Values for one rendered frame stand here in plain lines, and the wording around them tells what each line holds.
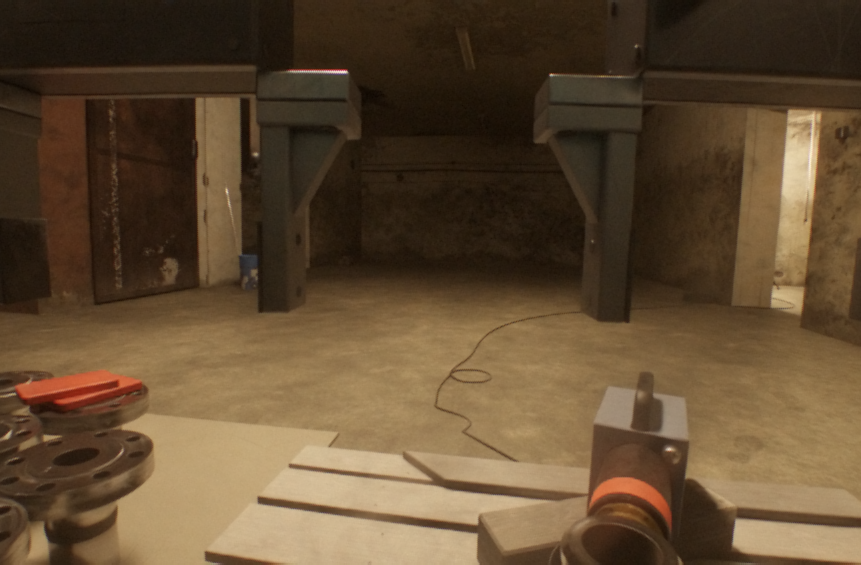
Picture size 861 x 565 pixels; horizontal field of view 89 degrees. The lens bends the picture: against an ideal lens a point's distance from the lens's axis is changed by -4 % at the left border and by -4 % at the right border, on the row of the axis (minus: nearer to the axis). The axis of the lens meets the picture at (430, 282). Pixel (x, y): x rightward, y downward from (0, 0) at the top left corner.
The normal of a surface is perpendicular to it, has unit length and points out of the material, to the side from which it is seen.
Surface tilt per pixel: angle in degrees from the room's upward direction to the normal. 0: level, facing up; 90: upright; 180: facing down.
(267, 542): 0
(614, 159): 90
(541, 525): 0
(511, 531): 0
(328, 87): 90
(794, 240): 90
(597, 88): 90
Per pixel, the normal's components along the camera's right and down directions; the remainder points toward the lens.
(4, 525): 0.02, -0.99
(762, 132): -0.17, 0.11
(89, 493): 0.71, 0.09
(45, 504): 0.33, 0.11
